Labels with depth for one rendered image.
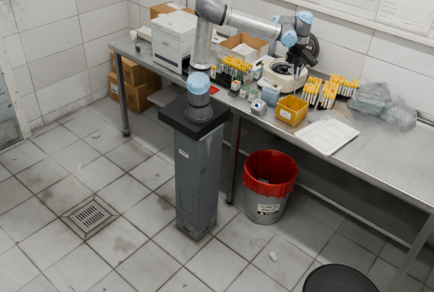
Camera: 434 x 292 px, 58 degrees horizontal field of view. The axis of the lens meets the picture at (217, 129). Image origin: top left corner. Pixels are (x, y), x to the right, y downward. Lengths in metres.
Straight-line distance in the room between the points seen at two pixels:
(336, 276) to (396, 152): 0.75
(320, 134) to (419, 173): 0.52
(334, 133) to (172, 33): 1.14
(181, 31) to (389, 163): 1.40
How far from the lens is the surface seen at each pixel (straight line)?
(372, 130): 2.35
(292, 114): 2.18
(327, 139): 2.16
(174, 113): 2.13
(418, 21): 2.40
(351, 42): 2.57
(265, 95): 2.33
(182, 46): 2.51
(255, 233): 2.77
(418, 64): 2.48
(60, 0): 3.49
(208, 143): 2.13
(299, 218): 2.92
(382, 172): 2.09
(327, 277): 1.88
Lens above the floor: 2.17
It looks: 38 degrees down
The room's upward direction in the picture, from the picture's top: 4 degrees clockwise
